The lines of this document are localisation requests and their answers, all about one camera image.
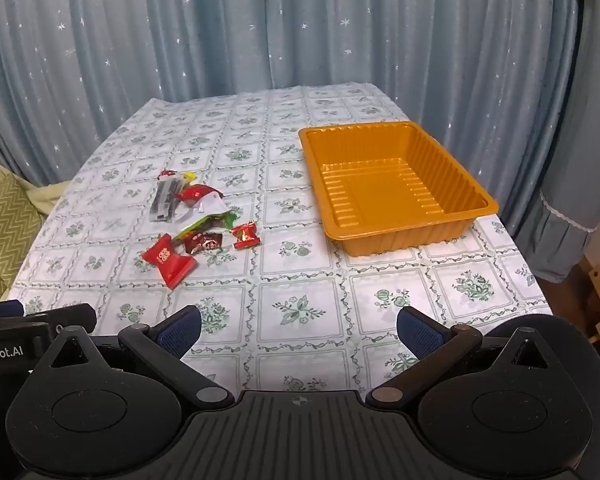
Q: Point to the dark red candy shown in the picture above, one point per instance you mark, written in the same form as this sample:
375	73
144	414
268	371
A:
203	244

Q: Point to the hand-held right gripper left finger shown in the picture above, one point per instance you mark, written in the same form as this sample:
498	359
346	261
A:
182	332

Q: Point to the black striped snack packet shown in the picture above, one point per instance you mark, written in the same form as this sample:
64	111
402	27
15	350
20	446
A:
162	202

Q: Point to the green zigzag cushion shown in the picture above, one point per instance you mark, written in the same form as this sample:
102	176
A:
5	220

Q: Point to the orange plastic tray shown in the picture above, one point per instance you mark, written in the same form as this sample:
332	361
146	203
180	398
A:
380	195

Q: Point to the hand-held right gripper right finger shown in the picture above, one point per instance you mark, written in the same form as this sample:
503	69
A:
420	332

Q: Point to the blue curtain with lace trim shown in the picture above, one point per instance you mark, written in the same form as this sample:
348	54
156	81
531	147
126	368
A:
595	110

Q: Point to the large red candy packet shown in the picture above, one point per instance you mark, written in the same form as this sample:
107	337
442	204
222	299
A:
167	260

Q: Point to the blue star curtain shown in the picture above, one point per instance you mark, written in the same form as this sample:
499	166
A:
280	25

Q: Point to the cream blanket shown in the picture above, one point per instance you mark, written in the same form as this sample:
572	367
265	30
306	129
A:
47	197

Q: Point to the floral tablecloth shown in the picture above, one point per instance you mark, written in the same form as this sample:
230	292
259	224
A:
290	270

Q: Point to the green snack packet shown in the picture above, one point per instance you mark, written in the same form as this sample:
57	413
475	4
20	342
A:
200	226

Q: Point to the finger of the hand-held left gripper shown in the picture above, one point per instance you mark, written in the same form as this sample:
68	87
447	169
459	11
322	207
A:
70	316
0	307

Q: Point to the tiny red candy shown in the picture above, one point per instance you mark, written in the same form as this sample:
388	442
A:
169	174

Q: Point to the red white snack packet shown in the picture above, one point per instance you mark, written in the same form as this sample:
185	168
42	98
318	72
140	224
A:
195	194

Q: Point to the small red gold candy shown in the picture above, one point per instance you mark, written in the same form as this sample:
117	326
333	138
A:
245	236

